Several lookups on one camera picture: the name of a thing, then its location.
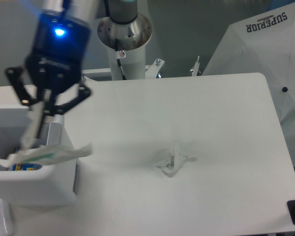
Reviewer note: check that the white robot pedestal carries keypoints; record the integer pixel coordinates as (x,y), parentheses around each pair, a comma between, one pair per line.
(126,46)

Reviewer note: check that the white pedestal base brackets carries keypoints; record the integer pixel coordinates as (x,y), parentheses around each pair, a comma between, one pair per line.
(152,71)

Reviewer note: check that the white plastic bag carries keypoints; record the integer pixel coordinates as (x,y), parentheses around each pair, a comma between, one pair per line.
(45,155)

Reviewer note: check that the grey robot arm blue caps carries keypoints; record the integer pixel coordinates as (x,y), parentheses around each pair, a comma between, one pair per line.
(119,11)

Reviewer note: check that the white trash can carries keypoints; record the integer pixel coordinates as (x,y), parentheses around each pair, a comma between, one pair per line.
(31,183)

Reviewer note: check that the clear plastic wrapper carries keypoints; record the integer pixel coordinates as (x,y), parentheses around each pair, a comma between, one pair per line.
(177,157)

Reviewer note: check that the blue yellow package in bin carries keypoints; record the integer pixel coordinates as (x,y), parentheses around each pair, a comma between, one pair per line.
(25,167)

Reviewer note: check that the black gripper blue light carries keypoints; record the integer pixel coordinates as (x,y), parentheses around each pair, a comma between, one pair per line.
(54,63)

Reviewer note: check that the white umbrella with lettering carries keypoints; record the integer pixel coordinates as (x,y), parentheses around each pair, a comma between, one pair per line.
(264,44)

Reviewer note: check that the white patterned packet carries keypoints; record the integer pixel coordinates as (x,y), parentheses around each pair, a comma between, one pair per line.
(6,223)

